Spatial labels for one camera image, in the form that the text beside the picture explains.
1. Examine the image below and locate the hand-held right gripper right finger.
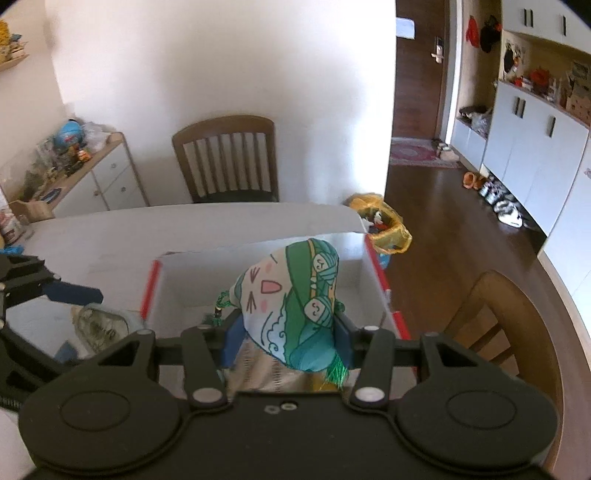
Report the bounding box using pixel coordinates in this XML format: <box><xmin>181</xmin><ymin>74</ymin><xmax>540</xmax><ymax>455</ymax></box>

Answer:
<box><xmin>333</xmin><ymin>314</ymin><xmax>485</xmax><ymax>409</ymax></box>

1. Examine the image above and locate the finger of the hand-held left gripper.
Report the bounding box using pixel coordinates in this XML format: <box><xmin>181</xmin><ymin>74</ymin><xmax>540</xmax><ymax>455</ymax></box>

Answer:
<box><xmin>0</xmin><ymin>255</ymin><xmax>105</xmax><ymax>308</ymax></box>
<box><xmin>0</xmin><ymin>318</ymin><xmax>65</xmax><ymax>384</ymax></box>

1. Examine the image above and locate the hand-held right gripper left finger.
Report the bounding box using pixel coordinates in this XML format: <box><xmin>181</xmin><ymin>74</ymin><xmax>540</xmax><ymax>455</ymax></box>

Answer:
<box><xmin>92</xmin><ymin>318</ymin><xmax>246</xmax><ymax>409</ymax></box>

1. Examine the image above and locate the green cat print pouch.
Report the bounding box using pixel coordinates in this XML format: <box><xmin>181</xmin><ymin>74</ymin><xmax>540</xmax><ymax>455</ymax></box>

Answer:
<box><xmin>215</xmin><ymin>237</ymin><xmax>348</xmax><ymax>386</ymax></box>

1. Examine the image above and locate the red cardboard box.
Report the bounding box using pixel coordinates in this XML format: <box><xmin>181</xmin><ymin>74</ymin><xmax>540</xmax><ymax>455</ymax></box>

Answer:
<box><xmin>139</xmin><ymin>231</ymin><xmax>413</xmax><ymax>393</ymax></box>

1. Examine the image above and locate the mint green clock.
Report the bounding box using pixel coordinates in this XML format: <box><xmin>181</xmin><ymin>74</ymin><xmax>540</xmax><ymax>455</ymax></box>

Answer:
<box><xmin>71</xmin><ymin>302</ymin><xmax>141</xmax><ymax>358</ymax></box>

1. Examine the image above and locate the small wooden holder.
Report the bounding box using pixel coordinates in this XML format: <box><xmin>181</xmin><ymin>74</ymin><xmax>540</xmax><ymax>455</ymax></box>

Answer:
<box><xmin>9</xmin><ymin>198</ymin><xmax>55</xmax><ymax>222</ymax></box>

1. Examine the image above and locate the red white printed bag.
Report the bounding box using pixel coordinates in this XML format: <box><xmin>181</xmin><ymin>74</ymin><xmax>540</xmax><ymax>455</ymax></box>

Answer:
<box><xmin>0</xmin><ymin>203</ymin><xmax>24</xmax><ymax>245</ymax></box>

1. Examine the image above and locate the yellow plastic trash bag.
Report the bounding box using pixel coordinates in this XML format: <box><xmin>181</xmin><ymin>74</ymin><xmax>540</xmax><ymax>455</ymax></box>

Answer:
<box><xmin>346</xmin><ymin>194</ymin><xmax>413</xmax><ymax>256</ymax></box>

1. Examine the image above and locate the white sideboard cabinet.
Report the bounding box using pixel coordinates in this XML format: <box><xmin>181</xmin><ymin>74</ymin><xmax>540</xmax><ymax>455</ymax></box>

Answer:
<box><xmin>9</xmin><ymin>131</ymin><xmax>151</xmax><ymax>220</ymax></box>

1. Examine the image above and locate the clear plastic bag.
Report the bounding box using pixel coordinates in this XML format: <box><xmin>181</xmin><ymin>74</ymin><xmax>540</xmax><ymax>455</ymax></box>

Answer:
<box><xmin>83</xmin><ymin>122</ymin><xmax>114</xmax><ymax>153</ymax></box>

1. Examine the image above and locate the blue globe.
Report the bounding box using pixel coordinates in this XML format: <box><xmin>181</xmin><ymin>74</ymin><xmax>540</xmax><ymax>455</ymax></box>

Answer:
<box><xmin>54</xmin><ymin>119</ymin><xmax>85</xmax><ymax>151</ymax></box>

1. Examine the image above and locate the wooden chair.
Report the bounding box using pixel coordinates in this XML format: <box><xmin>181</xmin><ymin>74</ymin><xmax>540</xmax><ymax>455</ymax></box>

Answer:
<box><xmin>172</xmin><ymin>115</ymin><xmax>280</xmax><ymax>204</ymax></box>
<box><xmin>445</xmin><ymin>270</ymin><xmax>566</xmax><ymax>462</ymax></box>

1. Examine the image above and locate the patterned rug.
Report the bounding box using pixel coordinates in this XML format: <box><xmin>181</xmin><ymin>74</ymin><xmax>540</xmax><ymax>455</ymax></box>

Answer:
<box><xmin>390</xmin><ymin>138</ymin><xmax>460</xmax><ymax>169</ymax></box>

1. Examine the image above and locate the row of sneakers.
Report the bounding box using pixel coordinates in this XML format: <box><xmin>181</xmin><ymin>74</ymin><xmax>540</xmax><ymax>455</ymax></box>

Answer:
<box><xmin>480</xmin><ymin>178</ymin><xmax>536</xmax><ymax>229</ymax></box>

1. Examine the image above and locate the low white bench cabinet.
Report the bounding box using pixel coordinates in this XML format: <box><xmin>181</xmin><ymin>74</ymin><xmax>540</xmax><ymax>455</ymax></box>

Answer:
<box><xmin>450</xmin><ymin>117</ymin><xmax>489</xmax><ymax>171</ymax></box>

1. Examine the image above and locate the grey plastic bag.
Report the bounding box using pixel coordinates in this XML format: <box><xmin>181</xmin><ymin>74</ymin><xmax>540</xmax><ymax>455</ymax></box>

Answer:
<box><xmin>457</xmin><ymin>106</ymin><xmax>492</xmax><ymax>137</ymax></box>

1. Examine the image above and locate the brown entrance door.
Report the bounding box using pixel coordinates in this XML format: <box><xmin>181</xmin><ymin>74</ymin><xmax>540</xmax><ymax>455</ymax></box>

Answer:
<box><xmin>392</xmin><ymin>0</ymin><xmax>455</xmax><ymax>139</ymax></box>

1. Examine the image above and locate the white lower cabinet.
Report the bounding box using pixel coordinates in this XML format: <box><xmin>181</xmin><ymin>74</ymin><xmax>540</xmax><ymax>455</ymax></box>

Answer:
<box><xmin>482</xmin><ymin>80</ymin><xmax>591</xmax><ymax>250</ymax></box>

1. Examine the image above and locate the cluster of small ornaments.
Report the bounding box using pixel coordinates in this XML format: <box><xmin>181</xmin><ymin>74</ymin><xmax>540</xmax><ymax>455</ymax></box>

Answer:
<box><xmin>503</xmin><ymin>39</ymin><xmax>591</xmax><ymax>125</ymax></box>

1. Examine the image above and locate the black hanging bag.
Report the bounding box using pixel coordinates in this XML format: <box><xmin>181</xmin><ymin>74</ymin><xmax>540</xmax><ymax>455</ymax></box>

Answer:
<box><xmin>480</xmin><ymin>16</ymin><xmax>502</xmax><ymax>51</ymax></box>

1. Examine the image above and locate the white upper cabinet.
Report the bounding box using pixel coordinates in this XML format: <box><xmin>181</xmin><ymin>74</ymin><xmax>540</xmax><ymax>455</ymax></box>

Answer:
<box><xmin>501</xmin><ymin>0</ymin><xmax>591</xmax><ymax>56</ymax></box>

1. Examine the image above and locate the wooden wall shelf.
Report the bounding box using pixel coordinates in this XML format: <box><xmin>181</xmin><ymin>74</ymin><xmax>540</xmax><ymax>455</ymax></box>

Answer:
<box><xmin>0</xmin><ymin>51</ymin><xmax>29</xmax><ymax>72</ymax></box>

